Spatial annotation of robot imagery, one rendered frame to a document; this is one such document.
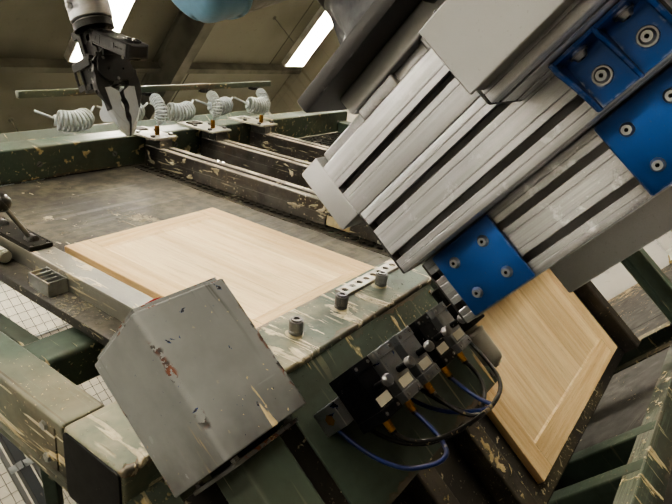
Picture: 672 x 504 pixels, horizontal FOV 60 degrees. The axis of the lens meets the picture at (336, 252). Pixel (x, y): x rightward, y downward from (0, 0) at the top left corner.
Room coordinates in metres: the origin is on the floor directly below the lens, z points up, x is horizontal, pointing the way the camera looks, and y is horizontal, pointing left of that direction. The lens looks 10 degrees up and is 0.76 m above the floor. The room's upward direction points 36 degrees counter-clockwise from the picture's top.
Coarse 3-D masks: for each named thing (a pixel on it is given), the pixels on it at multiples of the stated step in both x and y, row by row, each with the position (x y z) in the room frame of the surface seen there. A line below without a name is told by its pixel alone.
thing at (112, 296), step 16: (0, 240) 1.14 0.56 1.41; (16, 256) 1.13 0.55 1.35; (32, 256) 1.10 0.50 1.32; (48, 256) 1.09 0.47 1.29; (64, 256) 1.10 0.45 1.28; (64, 272) 1.05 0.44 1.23; (80, 272) 1.05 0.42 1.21; (96, 272) 1.06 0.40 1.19; (80, 288) 1.04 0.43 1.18; (96, 288) 1.01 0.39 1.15; (112, 288) 1.02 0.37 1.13; (128, 288) 1.03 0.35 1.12; (96, 304) 1.03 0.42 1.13; (112, 304) 1.00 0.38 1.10; (128, 304) 0.98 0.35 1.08
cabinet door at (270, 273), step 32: (160, 224) 1.37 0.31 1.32; (192, 224) 1.41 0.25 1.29; (224, 224) 1.44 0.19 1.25; (256, 224) 1.46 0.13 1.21; (96, 256) 1.17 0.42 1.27; (128, 256) 1.20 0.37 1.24; (160, 256) 1.22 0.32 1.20; (192, 256) 1.25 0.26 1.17; (224, 256) 1.27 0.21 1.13; (256, 256) 1.29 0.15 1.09; (288, 256) 1.32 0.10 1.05; (320, 256) 1.34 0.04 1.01; (160, 288) 1.09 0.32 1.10; (256, 288) 1.16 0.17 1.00; (288, 288) 1.18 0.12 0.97; (320, 288) 1.19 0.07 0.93; (256, 320) 1.04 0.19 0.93
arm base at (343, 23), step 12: (324, 0) 0.63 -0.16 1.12; (336, 0) 0.61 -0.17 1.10; (348, 0) 0.59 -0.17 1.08; (360, 0) 0.58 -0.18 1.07; (372, 0) 0.57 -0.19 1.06; (336, 12) 0.61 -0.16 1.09; (348, 12) 0.59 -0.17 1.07; (360, 12) 0.58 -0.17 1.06; (336, 24) 0.64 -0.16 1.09; (348, 24) 0.60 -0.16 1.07
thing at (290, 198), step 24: (168, 144) 1.83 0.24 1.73; (168, 168) 1.81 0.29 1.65; (192, 168) 1.76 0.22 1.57; (216, 168) 1.70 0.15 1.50; (240, 168) 1.72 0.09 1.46; (240, 192) 1.69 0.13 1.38; (264, 192) 1.64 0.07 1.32; (288, 192) 1.60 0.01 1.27; (312, 192) 1.60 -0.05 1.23; (312, 216) 1.58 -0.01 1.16
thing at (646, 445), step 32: (640, 256) 2.41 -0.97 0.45; (608, 320) 2.34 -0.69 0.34; (640, 352) 2.56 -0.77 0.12; (288, 448) 1.14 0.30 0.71; (480, 448) 1.43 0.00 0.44; (640, 448) 1.59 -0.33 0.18; (160, 480) 0.71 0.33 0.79; (320, 480) 1.16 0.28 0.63; (416, 480) 1.26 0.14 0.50; (448, 480) 1.39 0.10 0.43; (480, 480) 1.46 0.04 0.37; (512, 480) 1.45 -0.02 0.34; (640, 480) 1.46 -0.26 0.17
